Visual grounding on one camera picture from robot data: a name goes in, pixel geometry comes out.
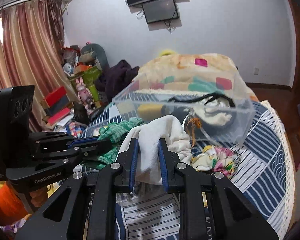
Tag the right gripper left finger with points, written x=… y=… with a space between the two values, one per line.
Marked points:
x=84 y=206

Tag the grey green plush toy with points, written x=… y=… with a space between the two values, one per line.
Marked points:
x=95 y=55

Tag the blue patterned table cloth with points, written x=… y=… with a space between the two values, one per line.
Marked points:
x=262 y=169

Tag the striped brown curtain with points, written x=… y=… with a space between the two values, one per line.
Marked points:
x=31 y=42

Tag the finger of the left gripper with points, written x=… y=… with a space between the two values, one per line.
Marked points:
x=92 y=153
x=85 y=142

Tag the red box stack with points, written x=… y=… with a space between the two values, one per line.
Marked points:
x=54 y=102

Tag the beige patchwork fleece blanket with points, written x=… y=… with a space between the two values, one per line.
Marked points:
x=176 y=72

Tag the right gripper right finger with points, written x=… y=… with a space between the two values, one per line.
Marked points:
x=211 y=206

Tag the green storage box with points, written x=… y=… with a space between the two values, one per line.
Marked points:
x=88 y=77

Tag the white cloth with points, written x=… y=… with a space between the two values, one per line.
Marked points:
x=167 y=127

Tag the yellow curved cushion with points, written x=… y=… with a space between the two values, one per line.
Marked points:
x=167 y=52

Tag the dark purple clothes pile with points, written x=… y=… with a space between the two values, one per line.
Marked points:
x=115 y=79

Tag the clear plastic storage box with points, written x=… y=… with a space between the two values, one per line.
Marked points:
x=139 y=93

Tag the pink rabbit figurine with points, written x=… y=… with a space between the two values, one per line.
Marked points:
x=82 y=91

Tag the floral fabric piece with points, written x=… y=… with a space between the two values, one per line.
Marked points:
x=217 y=159

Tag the green knitted glove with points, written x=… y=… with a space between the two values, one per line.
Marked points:
x=115 y=132

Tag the small wall monitor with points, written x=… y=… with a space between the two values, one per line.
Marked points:
x=160 y=10

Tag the black cylinder flashlight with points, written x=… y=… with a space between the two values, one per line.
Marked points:
x=90 y=103

